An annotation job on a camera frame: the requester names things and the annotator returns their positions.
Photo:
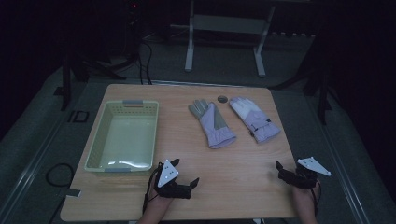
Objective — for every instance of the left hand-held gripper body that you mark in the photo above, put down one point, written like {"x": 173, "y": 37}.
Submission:
{"x": 168, "y": 174}

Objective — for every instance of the pale green plastic basket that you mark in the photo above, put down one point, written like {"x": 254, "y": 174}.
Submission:
{"x": 124, "y": 140}

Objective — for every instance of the lilac glove with white fingers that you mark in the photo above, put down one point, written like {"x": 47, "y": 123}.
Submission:
{"x": 255, "y": 119}

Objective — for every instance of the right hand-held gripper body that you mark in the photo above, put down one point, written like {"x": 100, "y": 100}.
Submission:
{"x": 300, "y": 179}

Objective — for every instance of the round grey table grommet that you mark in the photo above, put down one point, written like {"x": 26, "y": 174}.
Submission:
{"x": 222, "y": 99}

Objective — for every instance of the lilac glove with grey palm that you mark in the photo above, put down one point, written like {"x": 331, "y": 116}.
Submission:
{"x": 214, "y": 127}

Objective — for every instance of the black rectangular floor bracket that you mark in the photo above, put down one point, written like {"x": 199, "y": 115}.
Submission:
{"x": 79, "y": 116}

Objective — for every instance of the black metal stand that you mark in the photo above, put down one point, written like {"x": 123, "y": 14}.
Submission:
{"x": 67, "y": 81}
{"x": 323, "y": 93}

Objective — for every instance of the grey tape piece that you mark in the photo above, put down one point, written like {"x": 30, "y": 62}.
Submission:
{"x": 73, "y": 193}

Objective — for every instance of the person's left hand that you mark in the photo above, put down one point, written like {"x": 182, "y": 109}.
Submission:
{"x": 160, "y": 200}

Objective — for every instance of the person's right hand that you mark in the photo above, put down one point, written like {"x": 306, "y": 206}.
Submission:
{"x": 303, "y": 194}

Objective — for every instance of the white metal desk frame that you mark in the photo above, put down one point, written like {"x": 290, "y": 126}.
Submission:
{"x": 227, "y": 24}

